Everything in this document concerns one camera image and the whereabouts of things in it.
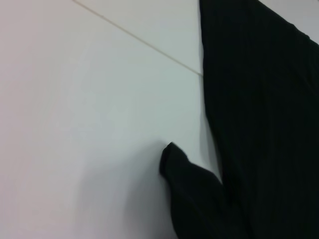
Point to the black T-shirt with FREE print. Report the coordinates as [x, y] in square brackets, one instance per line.
[261, 112]

